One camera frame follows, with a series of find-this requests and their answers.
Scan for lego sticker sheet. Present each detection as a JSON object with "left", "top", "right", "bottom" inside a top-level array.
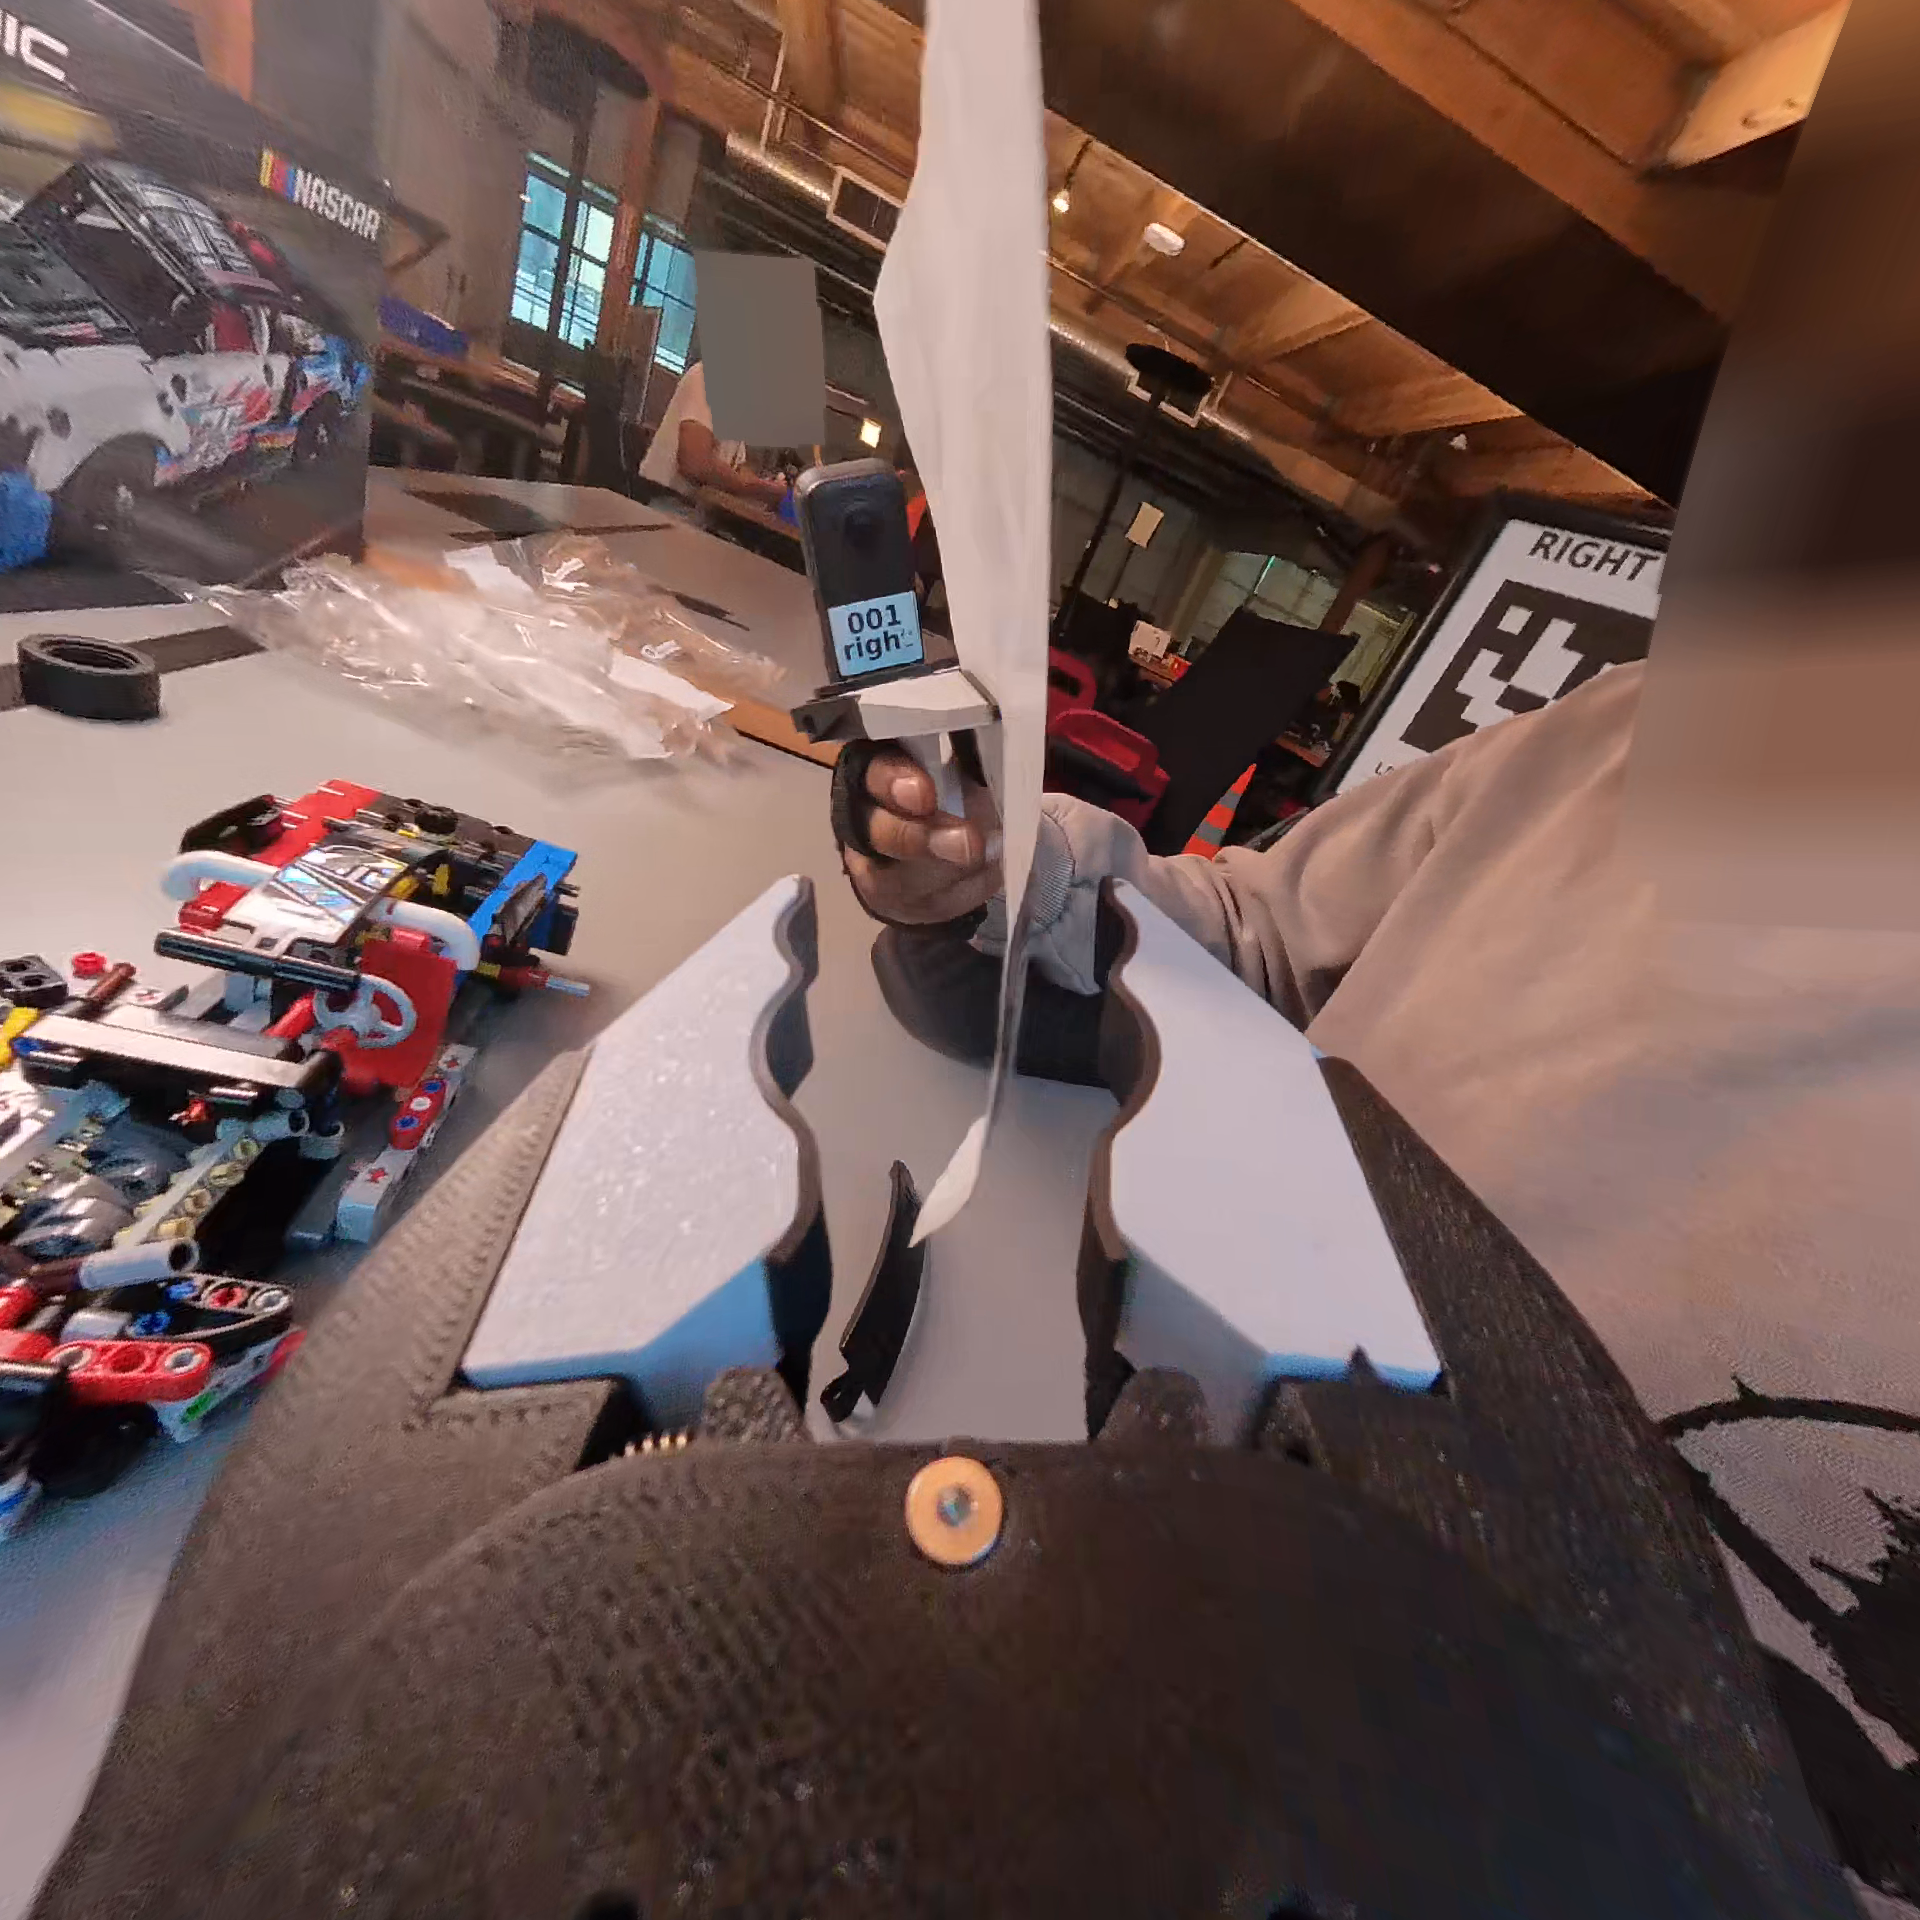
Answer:
[{"left": 874, "top": 0, "right": 1051, "bottom": 1249}]

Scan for black lego tire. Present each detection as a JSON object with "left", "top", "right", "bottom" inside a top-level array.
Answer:
[{"left": 19, "top": 634, "right": 164, "bottom": 723}]

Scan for paned window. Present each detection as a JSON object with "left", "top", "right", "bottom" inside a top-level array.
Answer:
[{"left": 510, "top": 150, "right": 700, "bottom": 385}]

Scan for black curved lego panel with stickers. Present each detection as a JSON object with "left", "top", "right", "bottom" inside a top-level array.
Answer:
[{"left": 817, "top": 1158, "right": 932, "bottom": 1425}]

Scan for clear plastic bags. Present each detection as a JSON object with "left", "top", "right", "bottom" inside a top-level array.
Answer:
[{"left": 194, "top": 532, "right": 782, "bottom": 769}]

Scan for brown cardboard piece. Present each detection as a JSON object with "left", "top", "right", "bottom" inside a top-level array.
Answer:
[{"left": 728, "top": 693, "right": 842, "bottom": 770}]

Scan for lego race car model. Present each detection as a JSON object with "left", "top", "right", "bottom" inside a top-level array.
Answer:
[{"left": 0, "top": 779, "right": 591, "bottom": 1538}]

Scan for black and white marker board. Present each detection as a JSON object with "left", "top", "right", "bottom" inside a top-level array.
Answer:
[{"left": 1320, "top": 509, "right": 1673, "bottom": 818}]

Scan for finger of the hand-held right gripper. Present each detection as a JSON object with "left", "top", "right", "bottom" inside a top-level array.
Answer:
[{"left": 809, "top": 669, "right": 1003, "bottom": 746}]

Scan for red chair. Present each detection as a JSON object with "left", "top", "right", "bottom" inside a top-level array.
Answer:
[{"left": 1042, "top": 645, "right": 1174, "bottom": 858}]

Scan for black rounded case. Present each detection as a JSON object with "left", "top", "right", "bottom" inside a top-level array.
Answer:
[{"left": 871, "top": 914, "right": 1120, "bottom": 1085}]

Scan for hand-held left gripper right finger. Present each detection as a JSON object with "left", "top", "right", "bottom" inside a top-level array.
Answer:
[{"left": 1078, "top": 878, "right": 1444, "bottom": 1445}]

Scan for person's right forearm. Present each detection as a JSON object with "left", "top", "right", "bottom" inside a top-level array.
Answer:
[{"left": 977, "top": 660, "right": 1654, "bottom": 1051}]

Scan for lego set box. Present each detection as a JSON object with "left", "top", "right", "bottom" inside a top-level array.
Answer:
[{"left": 0, "top": 0, "right": 396, "bottom": 578}]

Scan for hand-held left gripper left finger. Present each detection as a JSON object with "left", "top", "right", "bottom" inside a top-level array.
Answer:
[{"left": 458, "top": 874, "right": 835, "bottom": 1419}]

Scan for black upright board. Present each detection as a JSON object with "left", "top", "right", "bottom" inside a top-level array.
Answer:
[{"left": 1112, "top": 608, "right": 1360, "bottom": 842}]

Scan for person's right hand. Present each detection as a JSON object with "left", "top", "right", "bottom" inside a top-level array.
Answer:
[{"left": 839, "top": 750, "right": 1009, "bottom": 932}]

